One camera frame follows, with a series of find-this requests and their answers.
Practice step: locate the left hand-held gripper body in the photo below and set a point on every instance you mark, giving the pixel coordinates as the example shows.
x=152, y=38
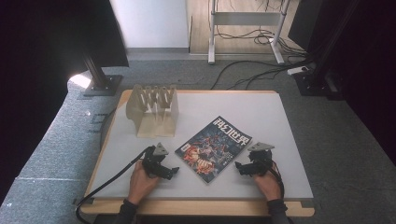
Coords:
x=154, y=158

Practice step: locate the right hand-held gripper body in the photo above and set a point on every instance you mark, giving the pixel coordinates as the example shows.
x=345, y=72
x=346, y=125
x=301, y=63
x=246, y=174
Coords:
x=260, y=160

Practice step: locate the person's left hand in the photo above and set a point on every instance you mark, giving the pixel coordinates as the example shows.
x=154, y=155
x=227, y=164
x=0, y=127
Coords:
x=141, y=185

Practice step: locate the person's right hand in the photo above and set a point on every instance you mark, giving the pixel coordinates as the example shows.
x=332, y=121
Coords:
x=267, y=186

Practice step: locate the dark illustrated magazine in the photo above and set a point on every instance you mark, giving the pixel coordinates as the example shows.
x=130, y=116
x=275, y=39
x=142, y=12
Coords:
x=214, y=149

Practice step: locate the wooden slotted book rack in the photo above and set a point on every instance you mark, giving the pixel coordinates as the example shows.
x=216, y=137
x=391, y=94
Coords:
x=152, y=113

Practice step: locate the white power strip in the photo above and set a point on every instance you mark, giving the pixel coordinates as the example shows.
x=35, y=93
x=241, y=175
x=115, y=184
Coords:
x=297, y=70

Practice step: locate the dark panel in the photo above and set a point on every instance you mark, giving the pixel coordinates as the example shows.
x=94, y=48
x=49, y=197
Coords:
x=303, y=23

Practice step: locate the black curtain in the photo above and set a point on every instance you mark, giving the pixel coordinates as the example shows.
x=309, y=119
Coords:
x=46, y=62

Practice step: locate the black stand with base plate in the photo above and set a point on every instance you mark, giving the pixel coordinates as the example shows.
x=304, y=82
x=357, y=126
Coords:
x=101, y=79
x=314, y=79

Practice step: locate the white metal desk frame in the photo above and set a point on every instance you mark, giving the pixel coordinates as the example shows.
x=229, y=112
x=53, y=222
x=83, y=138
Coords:
x=246, y=18

